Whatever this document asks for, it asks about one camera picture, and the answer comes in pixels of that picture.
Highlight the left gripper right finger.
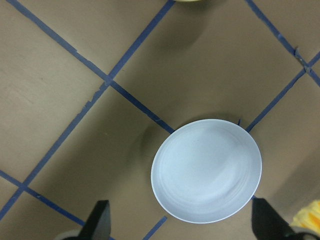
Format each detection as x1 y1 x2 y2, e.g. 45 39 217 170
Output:
251 197 300 240

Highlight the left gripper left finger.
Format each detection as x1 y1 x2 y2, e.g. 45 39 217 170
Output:
78 200 111 240

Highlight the striped bread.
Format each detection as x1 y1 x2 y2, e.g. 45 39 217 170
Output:
290 200 320 234

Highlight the blue plate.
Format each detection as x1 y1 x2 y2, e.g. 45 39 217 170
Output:
150 119 263 224

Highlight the white bowl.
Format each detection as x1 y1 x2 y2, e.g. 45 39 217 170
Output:
174 0 201 3

